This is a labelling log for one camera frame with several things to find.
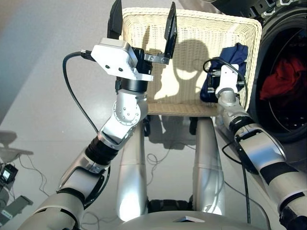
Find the dark blue garment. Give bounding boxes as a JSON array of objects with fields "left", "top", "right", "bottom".
[{"left": 200, "top": 42, "right": 249, "bottom": 103}]

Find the orange-red garment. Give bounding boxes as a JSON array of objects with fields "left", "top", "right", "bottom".
[{"left": 260, "top": 56, "right": 307, "bottom": 106}]

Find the pale woven basket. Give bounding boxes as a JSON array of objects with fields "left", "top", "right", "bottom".
[{"left": 119, "top": 7, "right": 263, "bottom": 117}]

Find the grey washing machine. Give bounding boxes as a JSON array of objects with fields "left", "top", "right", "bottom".
[{"left": 203, "top": 0, "right": 307, "bottom": 166}]

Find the silver robot torso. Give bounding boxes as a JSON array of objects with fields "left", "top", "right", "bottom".
[{"left": 119, "top": 195, "right": 272, "bottom": 230}]

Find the small black device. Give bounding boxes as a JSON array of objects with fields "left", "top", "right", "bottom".
[{"left": 0, "top": 164, "right": 19, "bottom": 185}]

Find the grey flat device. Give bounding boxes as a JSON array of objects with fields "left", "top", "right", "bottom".
[{"left": 0, "top": 195, "right": 34, "bottom": 220}]

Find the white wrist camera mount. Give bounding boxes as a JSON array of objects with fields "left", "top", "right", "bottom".
[
  {"left": 90, "top": 37, "right": 154, "bottom": 82},
  {"left": 216, "top": 63, "right": 240, "bottom": 96}
]

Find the thin grey floor cable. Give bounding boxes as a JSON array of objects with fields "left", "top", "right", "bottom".
[{"left": 143, "top": 140, "right": 196, "bottom": 187}]

